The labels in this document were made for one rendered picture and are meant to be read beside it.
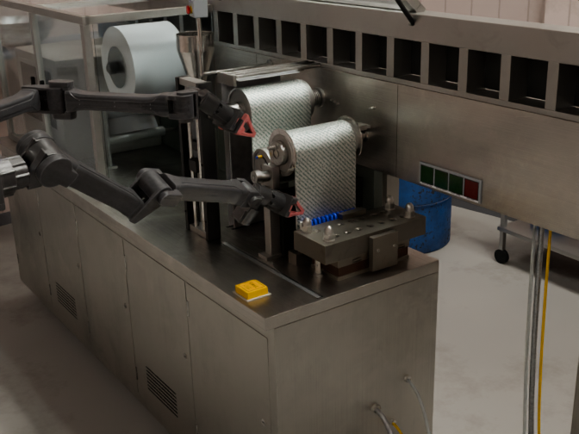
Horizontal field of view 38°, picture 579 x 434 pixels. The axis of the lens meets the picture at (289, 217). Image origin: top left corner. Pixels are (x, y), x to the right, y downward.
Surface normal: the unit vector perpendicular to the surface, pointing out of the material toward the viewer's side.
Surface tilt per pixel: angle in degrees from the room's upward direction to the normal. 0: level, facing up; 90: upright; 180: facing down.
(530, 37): 90
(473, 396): 0
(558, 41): 90
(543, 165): 90
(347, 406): 90
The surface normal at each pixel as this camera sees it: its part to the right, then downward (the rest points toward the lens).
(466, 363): -0.03, -0.94
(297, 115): 0.57, 0.30
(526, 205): -0.82, 0.22
